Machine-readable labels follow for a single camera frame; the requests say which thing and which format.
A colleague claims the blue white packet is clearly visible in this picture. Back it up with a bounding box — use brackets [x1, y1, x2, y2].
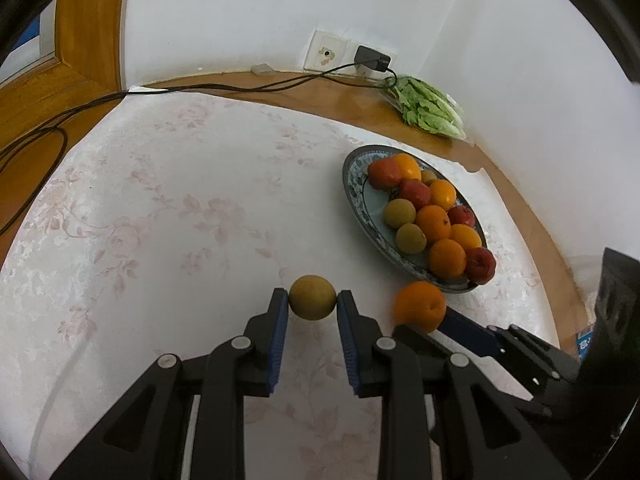
[575, 327, 597, 361]

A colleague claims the black cable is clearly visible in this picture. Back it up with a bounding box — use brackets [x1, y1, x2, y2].
[0, 62, 401, 236]

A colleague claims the black power adapter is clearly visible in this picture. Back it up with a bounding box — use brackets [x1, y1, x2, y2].
[354, 45, 393, 73]

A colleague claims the blue patterned ceramic plate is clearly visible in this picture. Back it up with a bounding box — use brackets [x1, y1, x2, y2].
[342, 144, 488, 295]

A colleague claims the white floral table mat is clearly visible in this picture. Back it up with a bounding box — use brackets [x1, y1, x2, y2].
[0, 91, 561, 480]

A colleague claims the orange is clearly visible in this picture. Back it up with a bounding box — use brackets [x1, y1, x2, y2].
[415, 204, 452, 244]
[450, 223, 484, 252]
[428, 179, 458, 211]
[429, 238, 468, 281]
[393, 281, 447, 335]
[392, 153, 422, 182]

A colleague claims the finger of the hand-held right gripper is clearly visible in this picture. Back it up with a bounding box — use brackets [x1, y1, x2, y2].
[440, 306, 581, 381]
[393, 325, 543, 401]

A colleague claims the bagged romaine lettuce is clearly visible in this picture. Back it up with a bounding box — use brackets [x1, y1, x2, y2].
[385, 76, 467, 140]

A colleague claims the stained white wall socket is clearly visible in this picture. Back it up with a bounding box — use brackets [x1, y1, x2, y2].
[304, 29, 351, 73]

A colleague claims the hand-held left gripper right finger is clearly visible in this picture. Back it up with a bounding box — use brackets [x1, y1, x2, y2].
[336, 290, 573, 480]

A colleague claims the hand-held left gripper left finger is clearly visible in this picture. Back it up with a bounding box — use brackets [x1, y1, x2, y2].
[50, 287, 291, 480]

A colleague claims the red apple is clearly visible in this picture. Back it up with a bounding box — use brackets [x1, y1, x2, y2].
[465, 246, 497, 285]
[398, 179, 432, 209]
[447, 205, 477, 228]
[367, 156, 404, 191]

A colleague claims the wooden framed window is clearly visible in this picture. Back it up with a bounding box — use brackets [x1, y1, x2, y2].
[0, 0, 130, 111]

